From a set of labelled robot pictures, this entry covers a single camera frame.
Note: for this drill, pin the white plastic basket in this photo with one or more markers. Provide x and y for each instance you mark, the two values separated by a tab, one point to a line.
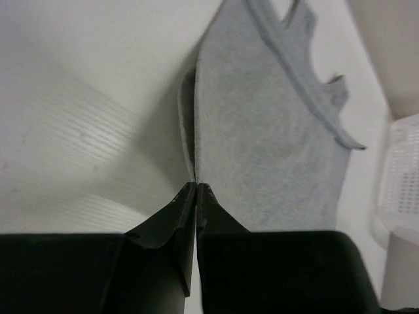
396	211

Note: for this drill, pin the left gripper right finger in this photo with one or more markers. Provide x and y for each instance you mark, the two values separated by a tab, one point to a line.
277	272

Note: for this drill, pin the grey tank top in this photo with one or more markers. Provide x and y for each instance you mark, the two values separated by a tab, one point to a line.
258	126

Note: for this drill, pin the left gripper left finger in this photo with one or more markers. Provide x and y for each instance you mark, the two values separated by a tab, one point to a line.
145	270

